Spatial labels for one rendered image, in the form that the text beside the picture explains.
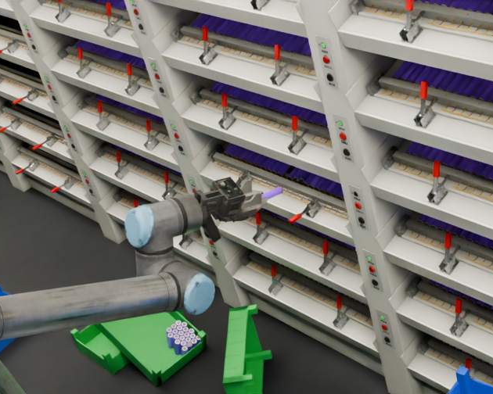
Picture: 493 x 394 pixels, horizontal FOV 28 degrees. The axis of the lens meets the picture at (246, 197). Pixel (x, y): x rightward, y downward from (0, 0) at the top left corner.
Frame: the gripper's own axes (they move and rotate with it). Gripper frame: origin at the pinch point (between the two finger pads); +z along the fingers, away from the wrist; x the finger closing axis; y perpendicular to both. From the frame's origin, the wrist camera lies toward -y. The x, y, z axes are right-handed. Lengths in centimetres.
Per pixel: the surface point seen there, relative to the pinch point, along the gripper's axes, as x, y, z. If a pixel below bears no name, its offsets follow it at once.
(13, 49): 129, -42, -8
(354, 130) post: -17.4, 35.4, 3.6
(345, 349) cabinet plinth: -22, -50, 30
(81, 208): 106, -105, 16
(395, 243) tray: -31.1, 8.3, 16.5
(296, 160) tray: -1.9, 12.7, 6.2
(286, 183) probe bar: 6.2, -4.1, 13.7
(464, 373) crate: -72, 19, -4
